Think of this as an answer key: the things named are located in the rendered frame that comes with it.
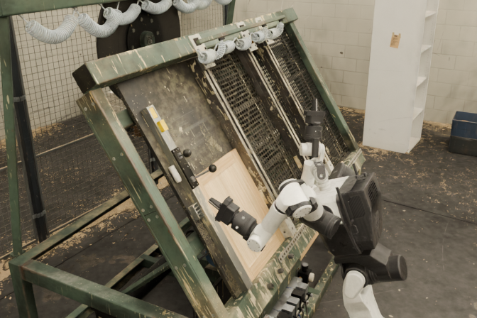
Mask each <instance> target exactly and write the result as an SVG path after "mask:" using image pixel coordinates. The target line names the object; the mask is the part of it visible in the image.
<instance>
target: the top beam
mask: <svg viewBox="0 0 477 318"><path fill-rule="evenodd" d="M281 15H285V18H284V19H283V21H281V22H282V23H283V24H284V26H286V25H287V24H289V23H292V22H294V21H296V20H297V19H298V17H297V14H296V13H295V11H294V9H293V7H292V8H288V9H284V10H281V11H276V12H273V13H268V14H266V15H262V16H257V17H255V18H258V17H261V18H262V19H263V21H264V20H267V19H270V18H275V17H277V16H281ZM240 22H242V21H239V22H235V23H231V24H228V25H225V26H220V27H217V28H213V29H209V30H206V31H201V32H198V33H193V34H190V35H195V34H199V35H200V37H201V38H206V37H208V36H211V35H216V34H218V33H223V32H226V31H230V30H233V29H235V28H237V27H236V23H240ZM243 22H244V23H245V25H246V26H247V25H250V24H253V23H255V21H254V18H250V19H246V20H244V21H243ZM278 24H279V21H274V22H271V23H267V24H266V25H267V26H266V27H267V28H268V29H271V28H276V27H277V25H278ZM248 31H249V33H252V32H253V33H255V32H258V31H259V28H258V27H255V28H251V29H248ZM190 35H186V36H183V37H179V38H175V39H172V40H167V41H164V42H161V43H156V44H153V45H148V46H146V47H142V48H137V49H135V50H130V51H126V52H124V53H119V54H115V55H111V56H108V57H103V58H100V59H97V60H93V61H89V62H85V63H84V64H83V65H81V66H80V67H78V68H77V69H76V70H75V71H74V72H73V73H72V76H73V77H74V79H75V81H76V83H77V85H78V87H79V88H80V90H81V92H82V93H83V94H86V93H88V92H89V91H90V90H91V89H94V88H97V87H101V88H105V87H108V86H111V85H113V84H116V83H119V82H123V81H125V80H129V79H131V78H134V77H137V76H140V75H143V74H145V73H148V72H152V71H154V70H158V69H160V68H163V67H167V66H169V65H173V64H175V63H177V62H181V61H183V60H187V59H190V58H192V57H196V56H198V55H197V53H196V51H195V50H194V48H193V46H192V44H191V42H190V40H189V38H188V36H190ZM234 38H238V39H242V36H241V34H240V33H235V34H232V35H228V36H225V39H224V40H223V41H222V42H226V41H227V40H231V41H233V39H234ZM218 43H220V41H219V39H216V40H212V41H209V42H206V43H204V44H205V46H206V47H207V49H214V48H215V46H216V44H218Z"/></svg>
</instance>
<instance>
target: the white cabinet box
mask: <svg viewBox="0 0 477 318"><path fill-rule="evenodd" d="M438 6H439V0H375V8H374V17H373V32H372V41H371V56H370V65H369V73H368V89H367V97H366V112H365V121H364V129H363V145H364V146H370V147H374V148H380V149H384V150H391V151H395V152H399V153H409V152H410V151H411V150H412V149H413V148H414V146H415V145H416V144H417V143H418V141H419V140H420V138H421V133H422V123H423V118H424V108H425V102H426V96H427V86H428V80H429V70H430V65H431V59H432V49H433V43H434V33H435V28H436V22H437V12H438Z"/></svg>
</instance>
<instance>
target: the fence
mask: <svg viewBox="0 0 477 318"><path fill-rule="evenodd" d="M152 107H153V109H154V110H155V112H156V114H157V116H158V117H157V118H155V119H154V118H153V116H152V114H151V112H150V110H149V109H150V108H152ZM141 113H142V115H143V116H144V118H145V120H146V121H147V123H148V125H149V126H150V129H151V131H152V132H153V134H154V136H155V138H156V139H157V141H158V143H159V144H160V147H161V148H162V150H163V152H164V154H165V156H166V157H167V159H168V161H169V162H170V164H171V165H174V166H175V168H176V170H177V171H178V173H179V175H180V177H181V180H182V181H180V182H181V184H182V186H183V187H184V189H185V191H186V193H187V195H188V197H189V198H190V200H191V202H192V203H193V204H194V203H196V202H197V203H198V205H199V207H200V209H201V210H202V212H203V214H204V216H203V217H202V218H201V220H202V221H203V223H204V225H205V227H206V228H207V231H208V232H209V234H210V236H211V238H212V239H213V241H214V243H215V245H216V247H217V248H218V250H219V252H220V254H221V256H222V257H223V259H224V261H225V263H226V264H227V266H228V268H229V270H230V271H231V274H232V275H233V277H234V279H235V281H236V282H237V284H238V286H239V287H240V289H241V291H242V292H244V291H247V290H249V289H250V288H251V286H252V285H253V283H252V282H251V279H250V278H249V276H248V274H247V272H246V271H245V269H244V267H243V266H242V264H241V262H240V260H239V258H238V256H237V255H236V253H235V251H234V249H233V247H232V246H231V244H230V242H229V240H228V239H227V237H226V234H225V233H224V231H223V229H222V228H221V226H220V224H219V222H218V221H215V215H214V213H213V211H212V210H211V208H210V206H209V204H208V203H207V201H206V199H205V197H204V195H203V194H202V191H201V190H200V188H199V186H197V187H196V188H194V189H192V188H191V187H190V184H189V182H188V181H187V179H186V177H185V176H184V174H183V172H182V170H181V169H180V166H179V165H178V164H177V161H176V159H175V158H174V156H173V154H172V152H171V150H173V149H175V148H176V145H175V143H174V141H173V140H172V138H171V136H170V134H169V133H168V130H166V131H164V132H161V130H160V128H159V127H158V125H157V122H159V121H161V118H160V116H159V115H158V113H157V111H156V109H155V107H154V106H153V105H151V106H148V107H146V108H145V109H143V110H141Z"/></svg>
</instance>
